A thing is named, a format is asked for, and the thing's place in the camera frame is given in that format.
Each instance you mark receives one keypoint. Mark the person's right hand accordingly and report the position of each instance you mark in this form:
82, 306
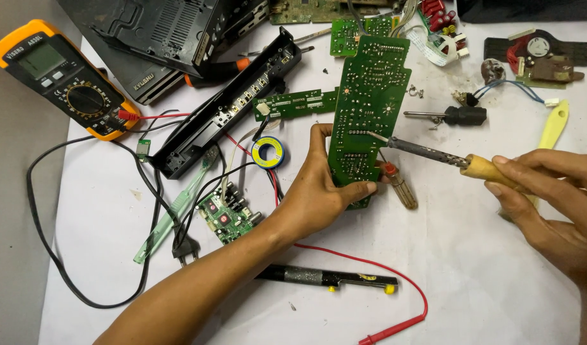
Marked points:
561, 215

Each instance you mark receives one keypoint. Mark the person's left hand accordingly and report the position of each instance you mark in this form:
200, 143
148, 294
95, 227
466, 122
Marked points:
312, 201

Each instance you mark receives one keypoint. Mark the large green circuit board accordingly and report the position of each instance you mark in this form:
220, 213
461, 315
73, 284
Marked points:
370, 96

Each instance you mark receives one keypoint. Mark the black desoldering pump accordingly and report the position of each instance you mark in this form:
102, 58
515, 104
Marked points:
322, 277

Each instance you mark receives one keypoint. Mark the red multimeter test lead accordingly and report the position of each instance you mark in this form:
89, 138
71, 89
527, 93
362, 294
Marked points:
370, 262

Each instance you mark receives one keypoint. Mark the small green board with connectors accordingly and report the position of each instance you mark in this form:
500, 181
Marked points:
224, 218

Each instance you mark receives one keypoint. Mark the yellow plastic pry tool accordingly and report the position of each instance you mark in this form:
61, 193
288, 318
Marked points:
554, 124

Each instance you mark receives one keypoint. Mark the narrow green circuit board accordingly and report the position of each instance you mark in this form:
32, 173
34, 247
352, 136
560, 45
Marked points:
298, 103

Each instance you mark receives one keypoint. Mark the white table sheet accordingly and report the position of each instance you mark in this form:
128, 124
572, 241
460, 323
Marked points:
465, 268

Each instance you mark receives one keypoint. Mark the long black front panel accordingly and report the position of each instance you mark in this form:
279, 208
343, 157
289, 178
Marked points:
226, 108

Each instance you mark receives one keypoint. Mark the green translucent toothbrush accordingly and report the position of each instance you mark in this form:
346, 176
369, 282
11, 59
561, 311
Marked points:
171, 215

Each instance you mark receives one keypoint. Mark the small metal screws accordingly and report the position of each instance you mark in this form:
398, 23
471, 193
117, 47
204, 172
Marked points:
415, 91

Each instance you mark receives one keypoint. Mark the small round metal motor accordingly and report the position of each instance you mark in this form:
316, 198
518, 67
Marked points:
492, 71

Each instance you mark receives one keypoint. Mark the black disc drive mechanism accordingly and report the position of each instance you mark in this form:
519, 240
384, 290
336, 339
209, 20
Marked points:
542, 52

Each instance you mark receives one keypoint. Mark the square green circuit board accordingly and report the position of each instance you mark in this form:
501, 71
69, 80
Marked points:
346, 36

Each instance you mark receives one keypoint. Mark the black multimeter test lead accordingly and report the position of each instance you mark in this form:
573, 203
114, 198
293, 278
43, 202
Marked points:
154, 125

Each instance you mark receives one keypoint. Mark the tiny green module board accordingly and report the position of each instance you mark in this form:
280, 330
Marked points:
143, 149

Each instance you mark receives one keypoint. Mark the green main circuit board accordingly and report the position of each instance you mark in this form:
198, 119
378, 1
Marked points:
312, 10

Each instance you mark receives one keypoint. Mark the black case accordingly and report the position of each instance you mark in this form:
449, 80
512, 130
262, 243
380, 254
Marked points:
528, 9

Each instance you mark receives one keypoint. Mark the black device cover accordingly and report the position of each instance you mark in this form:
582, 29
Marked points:
135, 79

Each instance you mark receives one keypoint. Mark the black metal device chassis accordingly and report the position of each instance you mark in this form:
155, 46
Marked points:
178, 28

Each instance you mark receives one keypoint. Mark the circuit board with red capacitors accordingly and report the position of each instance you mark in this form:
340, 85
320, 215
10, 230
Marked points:
439, 19

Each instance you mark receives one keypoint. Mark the yellow black digital multimeter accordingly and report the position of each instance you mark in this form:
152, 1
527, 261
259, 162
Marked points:
58, 76

